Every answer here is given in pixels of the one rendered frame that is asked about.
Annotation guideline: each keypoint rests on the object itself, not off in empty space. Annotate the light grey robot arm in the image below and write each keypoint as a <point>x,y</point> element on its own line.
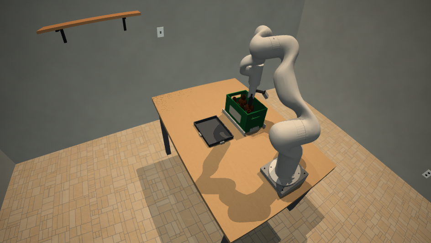
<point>287,137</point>

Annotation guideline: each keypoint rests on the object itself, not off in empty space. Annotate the green crate with dividers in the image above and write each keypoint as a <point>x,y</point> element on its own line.
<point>244,120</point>

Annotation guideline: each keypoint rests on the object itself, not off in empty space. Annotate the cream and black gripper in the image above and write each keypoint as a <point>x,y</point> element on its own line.
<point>251,93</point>

